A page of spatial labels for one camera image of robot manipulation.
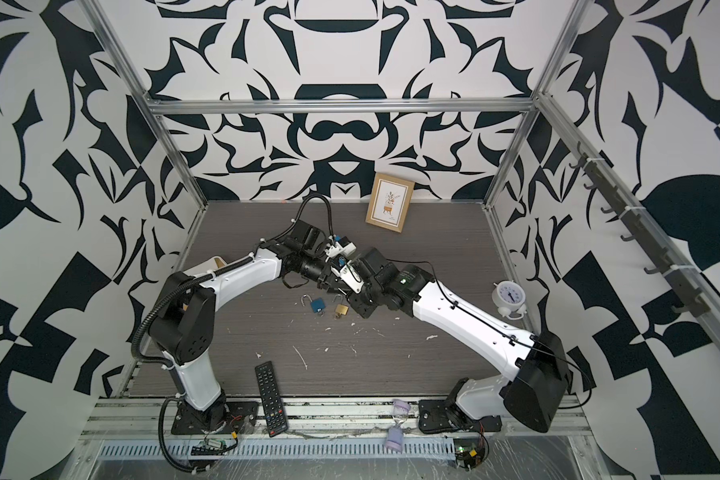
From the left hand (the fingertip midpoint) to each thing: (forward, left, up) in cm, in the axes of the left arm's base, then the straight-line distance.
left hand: (359, 287), depth 76 cm
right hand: (-1, +1, -1) cm, 2 cm away
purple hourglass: (-30, -8, -17) cm, 35 cm away
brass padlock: (+3, +6, -19) cm, 20 cm away
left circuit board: (-31, +35, -16) cm, 49 cm away
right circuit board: (-33, -25, -19) cm, 46 cm away
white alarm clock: (+4, -46, -16) cm, 49 cm away
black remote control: (-21, +23, -17) cm, 35 cm away
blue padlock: (+5, +13, -19) cm, 24 cm away
